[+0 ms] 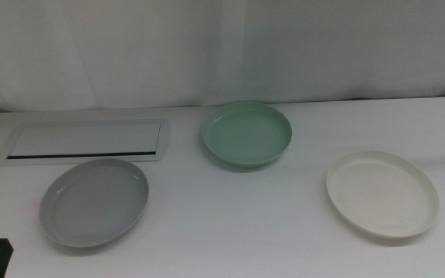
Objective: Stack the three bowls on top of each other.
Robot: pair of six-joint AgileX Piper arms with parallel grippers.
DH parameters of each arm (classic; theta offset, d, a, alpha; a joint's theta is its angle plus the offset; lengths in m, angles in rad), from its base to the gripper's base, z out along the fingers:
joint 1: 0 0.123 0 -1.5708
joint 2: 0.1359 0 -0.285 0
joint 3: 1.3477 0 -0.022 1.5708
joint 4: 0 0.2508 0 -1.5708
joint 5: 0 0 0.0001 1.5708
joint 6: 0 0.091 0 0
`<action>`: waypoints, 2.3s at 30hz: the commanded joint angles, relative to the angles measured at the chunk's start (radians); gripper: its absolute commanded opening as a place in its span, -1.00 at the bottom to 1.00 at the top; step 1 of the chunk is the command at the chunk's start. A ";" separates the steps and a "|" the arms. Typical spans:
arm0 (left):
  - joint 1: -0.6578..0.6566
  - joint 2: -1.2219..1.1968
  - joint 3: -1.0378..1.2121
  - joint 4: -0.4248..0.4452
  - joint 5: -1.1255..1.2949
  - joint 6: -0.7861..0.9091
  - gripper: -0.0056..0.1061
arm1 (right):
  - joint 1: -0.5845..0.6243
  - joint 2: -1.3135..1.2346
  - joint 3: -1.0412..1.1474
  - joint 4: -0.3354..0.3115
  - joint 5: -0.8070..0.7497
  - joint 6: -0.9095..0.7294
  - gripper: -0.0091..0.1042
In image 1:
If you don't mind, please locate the grey shallow plastic bowl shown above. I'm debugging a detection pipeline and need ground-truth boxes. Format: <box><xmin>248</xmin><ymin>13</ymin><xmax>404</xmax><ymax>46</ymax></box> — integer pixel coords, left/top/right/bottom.
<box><xmin>39</xmin><ymin>158</ymin><xmax>149</xmax><ymax>249</ymax></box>

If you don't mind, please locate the green shallow plastic bowl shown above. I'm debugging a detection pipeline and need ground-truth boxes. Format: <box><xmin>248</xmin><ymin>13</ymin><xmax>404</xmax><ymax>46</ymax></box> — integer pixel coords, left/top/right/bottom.
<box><xmin>202</xmin><ymin>100</ymin><xmax>293</xmax><ymax>168</ymax></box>

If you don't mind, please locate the white shallow plastic bowl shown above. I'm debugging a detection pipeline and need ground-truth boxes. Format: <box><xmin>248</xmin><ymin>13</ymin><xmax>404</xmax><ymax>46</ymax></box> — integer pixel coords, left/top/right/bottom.
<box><xmin>325</xmin><ymin>149</ymin><xmax>440</xmax><ymax>239</ymax></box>

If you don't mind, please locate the white cloth backdrop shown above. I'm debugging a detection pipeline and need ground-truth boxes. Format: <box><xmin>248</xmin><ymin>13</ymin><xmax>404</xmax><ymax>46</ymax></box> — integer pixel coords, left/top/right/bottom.
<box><xmin>0</xmin><ymin>0</ymin><xmax>445</xmax><ymax>114</ymax></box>

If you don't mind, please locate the silver table cable hatch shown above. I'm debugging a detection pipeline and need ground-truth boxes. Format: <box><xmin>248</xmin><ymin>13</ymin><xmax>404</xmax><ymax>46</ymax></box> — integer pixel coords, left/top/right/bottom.
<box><xmin>0</xmin><ymin>118</ymin><xmax>172</xmax><ymax>167</ymax></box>

